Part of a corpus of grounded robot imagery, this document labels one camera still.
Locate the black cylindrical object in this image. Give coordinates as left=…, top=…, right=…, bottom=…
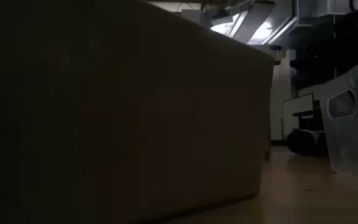
left=287, top=129, right=328, bottom=156

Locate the black equipment stand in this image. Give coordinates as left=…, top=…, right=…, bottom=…
left=292, top=99, right=323, bottom=131

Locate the bright ceiling light panel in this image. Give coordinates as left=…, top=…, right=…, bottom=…
left=210, top=14, right=241, bottom=37
left=247, top=1, right=298, bottom=46

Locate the grey wall box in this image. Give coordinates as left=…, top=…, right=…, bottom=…
left=181, top=8, right=213, bottom=27

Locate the large cardboard box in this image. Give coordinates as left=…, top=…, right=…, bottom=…
left=0, top=0, right=275, bottom=224

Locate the pale overhead panel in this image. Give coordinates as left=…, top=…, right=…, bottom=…
left=296, top=0, right=358, bottom=18

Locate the white wall column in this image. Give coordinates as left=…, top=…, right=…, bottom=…
left=270, top=49, right=298, bottom=141

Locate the clear plastic storage bin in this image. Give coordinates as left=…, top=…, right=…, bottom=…
left=320, top=55, right=358, bottom=189

